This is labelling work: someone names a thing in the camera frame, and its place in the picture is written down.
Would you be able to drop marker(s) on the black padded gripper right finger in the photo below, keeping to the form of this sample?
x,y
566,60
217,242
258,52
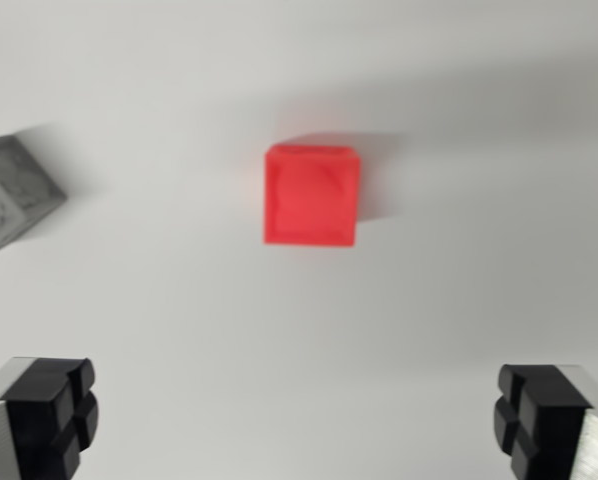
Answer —
x,y
544,425

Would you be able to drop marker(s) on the grey cube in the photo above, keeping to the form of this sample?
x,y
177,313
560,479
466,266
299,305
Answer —
x,y
9,195

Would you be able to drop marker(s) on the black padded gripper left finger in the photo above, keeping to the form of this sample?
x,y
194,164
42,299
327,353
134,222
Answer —
x,y
39,420

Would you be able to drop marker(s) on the red cube with studs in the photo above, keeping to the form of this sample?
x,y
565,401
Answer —
x,y
311,200

